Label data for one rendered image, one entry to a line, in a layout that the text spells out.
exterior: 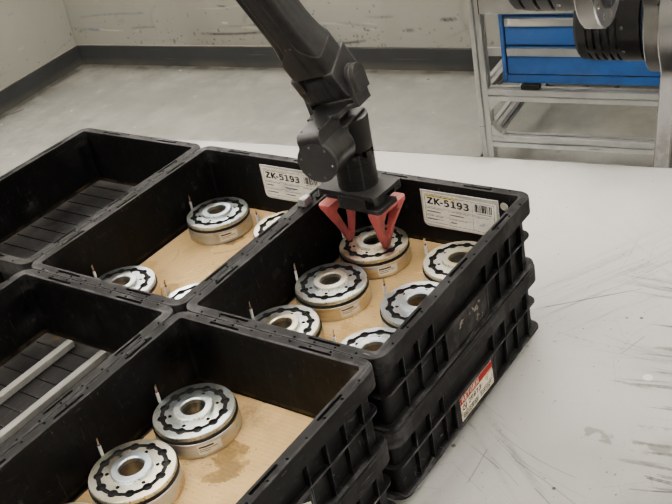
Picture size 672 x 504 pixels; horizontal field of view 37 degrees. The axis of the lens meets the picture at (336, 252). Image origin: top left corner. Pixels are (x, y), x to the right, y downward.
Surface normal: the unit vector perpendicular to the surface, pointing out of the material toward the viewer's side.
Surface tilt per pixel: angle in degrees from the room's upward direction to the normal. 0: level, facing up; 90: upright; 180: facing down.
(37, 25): 90
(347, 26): 90
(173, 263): 0
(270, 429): 0
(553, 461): 0
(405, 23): 90
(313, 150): 90
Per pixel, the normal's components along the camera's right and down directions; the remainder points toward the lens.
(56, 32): 0.88, 0.10
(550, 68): -0.44, 0.52
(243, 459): -0.17, -0.85
